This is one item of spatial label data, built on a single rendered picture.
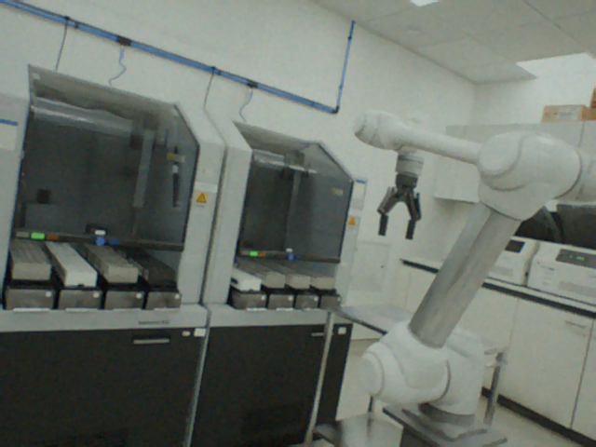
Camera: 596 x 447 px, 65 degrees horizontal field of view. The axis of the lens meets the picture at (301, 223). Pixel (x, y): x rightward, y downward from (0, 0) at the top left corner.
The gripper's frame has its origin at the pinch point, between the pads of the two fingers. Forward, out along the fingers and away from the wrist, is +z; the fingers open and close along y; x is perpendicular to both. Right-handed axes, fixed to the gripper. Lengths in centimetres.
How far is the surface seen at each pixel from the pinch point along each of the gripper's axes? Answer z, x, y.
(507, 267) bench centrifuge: 18, 82, 219
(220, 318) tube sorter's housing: 50, 66, -24
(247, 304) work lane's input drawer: 44, 66, -12
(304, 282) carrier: 34, 74, 23
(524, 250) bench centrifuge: 3, 72, 222
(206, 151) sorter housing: -19, 75, -39
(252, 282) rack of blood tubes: 35, 70, -9
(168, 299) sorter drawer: 42, 66, -49
